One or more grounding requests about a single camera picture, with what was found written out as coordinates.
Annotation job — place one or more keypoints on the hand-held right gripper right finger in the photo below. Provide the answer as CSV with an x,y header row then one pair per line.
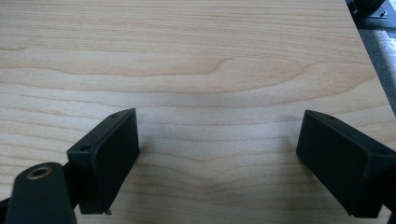
x,y
345,161

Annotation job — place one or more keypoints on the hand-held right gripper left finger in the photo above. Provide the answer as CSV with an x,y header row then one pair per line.
x,y
104,158

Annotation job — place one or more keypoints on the black metal stand base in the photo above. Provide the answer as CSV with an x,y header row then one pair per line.
x,y
369,12

